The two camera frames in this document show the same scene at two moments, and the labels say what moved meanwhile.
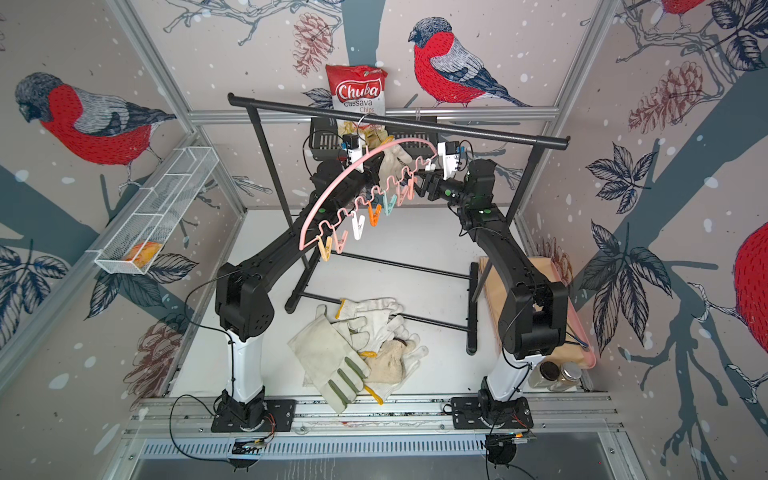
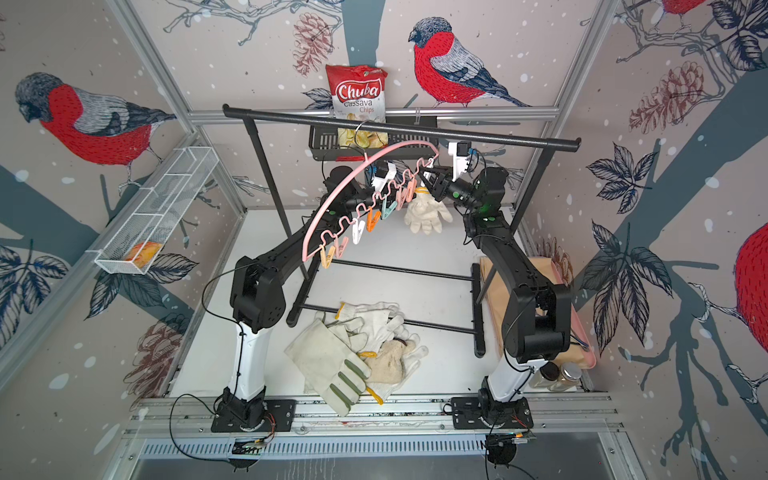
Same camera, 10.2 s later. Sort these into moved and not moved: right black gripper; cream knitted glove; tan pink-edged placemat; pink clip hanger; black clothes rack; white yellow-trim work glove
Moved: black clothes rack; cream knitted glove
Not moved: right black gripper; pink clip hanger; white yellow-trim work glove; tan pink-edged placemat
